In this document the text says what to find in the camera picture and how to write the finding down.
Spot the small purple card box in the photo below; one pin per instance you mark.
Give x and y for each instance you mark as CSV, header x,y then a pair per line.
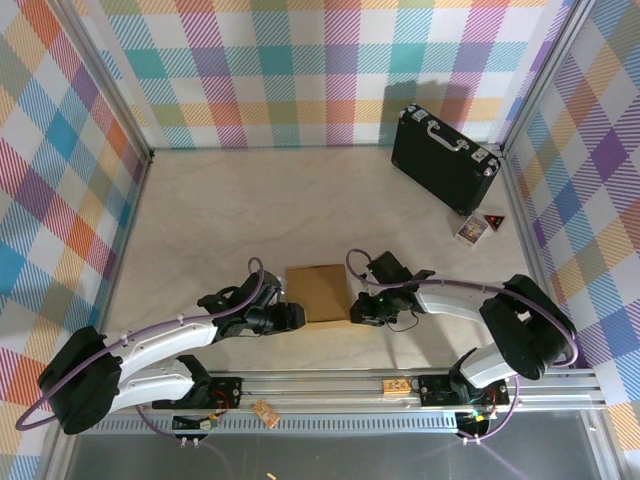
x,y
471,230

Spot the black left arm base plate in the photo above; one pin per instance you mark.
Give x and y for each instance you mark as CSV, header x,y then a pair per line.
x,y
227,392

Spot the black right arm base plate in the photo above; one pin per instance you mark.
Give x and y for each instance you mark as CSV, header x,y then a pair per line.
x,y
430,390

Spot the brown cardboard mailer box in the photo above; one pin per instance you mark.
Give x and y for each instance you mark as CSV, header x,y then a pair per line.
x,y
317,295

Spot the black red triangle sticker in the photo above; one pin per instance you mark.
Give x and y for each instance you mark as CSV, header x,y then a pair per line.
x,y
494,222

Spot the small orange printed tag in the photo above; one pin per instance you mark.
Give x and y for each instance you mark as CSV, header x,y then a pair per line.
x,y
265,413

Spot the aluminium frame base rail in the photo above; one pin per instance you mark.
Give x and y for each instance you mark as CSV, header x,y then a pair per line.
x,y
325,387

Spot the grey metal panel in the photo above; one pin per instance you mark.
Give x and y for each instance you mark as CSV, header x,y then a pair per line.
x,y
350,455

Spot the aluminium frame post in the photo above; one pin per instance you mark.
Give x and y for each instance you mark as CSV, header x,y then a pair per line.
x,y
546,75
102,75

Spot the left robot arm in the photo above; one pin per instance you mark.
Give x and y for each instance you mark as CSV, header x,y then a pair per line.
x,y
80,380

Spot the small green yellow connector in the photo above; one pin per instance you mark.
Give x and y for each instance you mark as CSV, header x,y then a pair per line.
x,y
477,416
210,423

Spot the small orange rectangular board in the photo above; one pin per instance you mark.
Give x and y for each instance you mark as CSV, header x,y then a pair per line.
x,y
396,387

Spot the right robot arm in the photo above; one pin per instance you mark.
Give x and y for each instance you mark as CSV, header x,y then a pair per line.
x,y
530,330

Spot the aluminium frame side rail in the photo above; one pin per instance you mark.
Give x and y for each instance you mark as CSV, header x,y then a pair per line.
x,y
127,235
533,250

